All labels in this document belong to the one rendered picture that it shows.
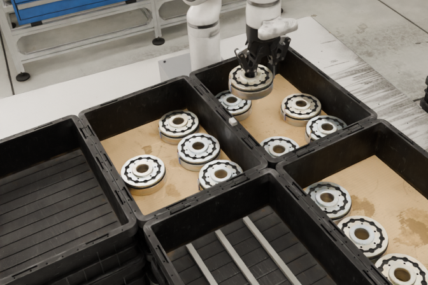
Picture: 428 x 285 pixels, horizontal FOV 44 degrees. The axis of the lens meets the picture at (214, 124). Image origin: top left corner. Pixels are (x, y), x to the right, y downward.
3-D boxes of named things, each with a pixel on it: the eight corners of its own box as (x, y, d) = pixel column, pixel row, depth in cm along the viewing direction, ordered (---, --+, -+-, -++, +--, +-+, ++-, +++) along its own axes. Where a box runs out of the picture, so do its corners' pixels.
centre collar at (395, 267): (382, 270, 98) (383, 268, 97) (404, 261, 99) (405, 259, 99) (398, 292, 94) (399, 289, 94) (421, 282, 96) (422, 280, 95)
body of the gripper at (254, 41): (271, 6, 118) (270, 42, 124) (237, 15, 115) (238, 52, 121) (289, 20, 112) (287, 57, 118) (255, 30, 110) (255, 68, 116)
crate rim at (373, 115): (186, 80, 139) (186, 73, 138) (281, 46, 150) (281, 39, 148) (271, 173, 112) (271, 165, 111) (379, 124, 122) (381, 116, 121)
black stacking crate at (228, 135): (86, 148, 135) (77, 114, 128) (189, 109, 145) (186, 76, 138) (148, 260, 108) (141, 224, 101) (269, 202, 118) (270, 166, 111)
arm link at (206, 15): (194, -42, 146) (199, 14, 156) (175, -29, 140) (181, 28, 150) (223, -37, 142) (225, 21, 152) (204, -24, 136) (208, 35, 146)
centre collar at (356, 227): (343, 233, 105) (343, 230, 104) (362, 221, 107) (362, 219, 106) (360, 249, 102) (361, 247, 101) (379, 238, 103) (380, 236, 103)
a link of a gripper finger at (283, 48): (288, 37, 118) (278, 60, 121) (294, 39, 119) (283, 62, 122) (281, 32, 120) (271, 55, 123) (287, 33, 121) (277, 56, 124)
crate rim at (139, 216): (78, 119, 129) (76, 112, 128) (186, 81, 139) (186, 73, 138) (141, 231, 102) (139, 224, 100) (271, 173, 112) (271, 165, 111)
